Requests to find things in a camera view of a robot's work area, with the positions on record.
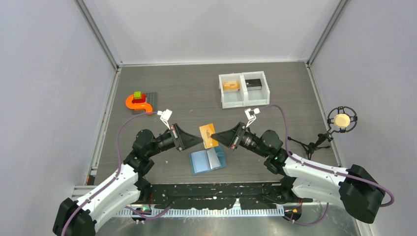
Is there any black card stack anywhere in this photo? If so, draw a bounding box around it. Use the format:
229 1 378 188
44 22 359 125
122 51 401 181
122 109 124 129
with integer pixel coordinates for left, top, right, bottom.
245 78 263 91

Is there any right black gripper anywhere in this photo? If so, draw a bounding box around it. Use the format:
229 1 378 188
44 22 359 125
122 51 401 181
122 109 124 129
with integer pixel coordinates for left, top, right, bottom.
211 122 269 158

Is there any orange curved toy piece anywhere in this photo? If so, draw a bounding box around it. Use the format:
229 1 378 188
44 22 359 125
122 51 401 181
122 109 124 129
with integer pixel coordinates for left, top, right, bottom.
125 93 154 113

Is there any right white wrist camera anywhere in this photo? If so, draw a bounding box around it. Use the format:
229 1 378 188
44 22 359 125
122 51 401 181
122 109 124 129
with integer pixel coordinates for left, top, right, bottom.
244 108 260 127

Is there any blue card holder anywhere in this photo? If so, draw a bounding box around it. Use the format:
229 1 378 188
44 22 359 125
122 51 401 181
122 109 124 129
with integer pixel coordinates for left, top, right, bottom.
189 146 227 175

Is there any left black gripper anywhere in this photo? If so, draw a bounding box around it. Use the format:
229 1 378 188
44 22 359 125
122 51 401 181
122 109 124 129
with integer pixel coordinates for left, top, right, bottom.
147 123 203 158

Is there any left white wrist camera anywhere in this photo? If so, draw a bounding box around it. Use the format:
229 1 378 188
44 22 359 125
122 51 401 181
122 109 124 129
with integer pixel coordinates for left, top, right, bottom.
157 109 173 129

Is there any grey building baseplate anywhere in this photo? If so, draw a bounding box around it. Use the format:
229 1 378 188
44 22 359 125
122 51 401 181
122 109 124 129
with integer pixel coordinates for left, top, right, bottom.
144 92 158 111

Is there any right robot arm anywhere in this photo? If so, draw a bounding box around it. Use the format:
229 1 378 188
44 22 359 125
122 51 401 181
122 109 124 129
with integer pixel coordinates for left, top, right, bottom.
211 122 386 224

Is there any black microphone with mount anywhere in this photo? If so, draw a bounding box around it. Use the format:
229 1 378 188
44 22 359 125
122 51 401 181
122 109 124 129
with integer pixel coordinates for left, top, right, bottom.
287 106 358 160

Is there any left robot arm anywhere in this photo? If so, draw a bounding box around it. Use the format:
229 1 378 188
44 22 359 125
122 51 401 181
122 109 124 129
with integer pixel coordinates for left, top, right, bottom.
52 124 203 236

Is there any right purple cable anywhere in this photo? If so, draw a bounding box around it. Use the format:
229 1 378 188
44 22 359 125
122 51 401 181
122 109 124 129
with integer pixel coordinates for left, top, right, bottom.
259 104 395 208

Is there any red toy block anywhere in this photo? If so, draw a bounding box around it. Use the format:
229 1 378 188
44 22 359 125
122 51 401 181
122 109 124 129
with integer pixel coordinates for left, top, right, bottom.
132 93 147 104

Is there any orange card stack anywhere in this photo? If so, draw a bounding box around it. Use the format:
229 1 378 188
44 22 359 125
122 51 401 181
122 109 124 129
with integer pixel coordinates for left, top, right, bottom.
222 81 240 92

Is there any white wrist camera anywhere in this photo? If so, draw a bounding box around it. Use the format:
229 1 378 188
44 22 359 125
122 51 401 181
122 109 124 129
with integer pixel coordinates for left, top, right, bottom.
244 108 260 127
157 109 173 129

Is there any white two-compartment tray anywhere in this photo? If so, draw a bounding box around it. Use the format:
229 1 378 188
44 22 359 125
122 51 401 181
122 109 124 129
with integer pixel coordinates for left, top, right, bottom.
218 71 270 109

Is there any green toy cube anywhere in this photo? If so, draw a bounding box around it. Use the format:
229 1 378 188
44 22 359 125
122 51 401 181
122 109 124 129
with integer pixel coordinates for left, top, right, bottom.
133 91 142 100

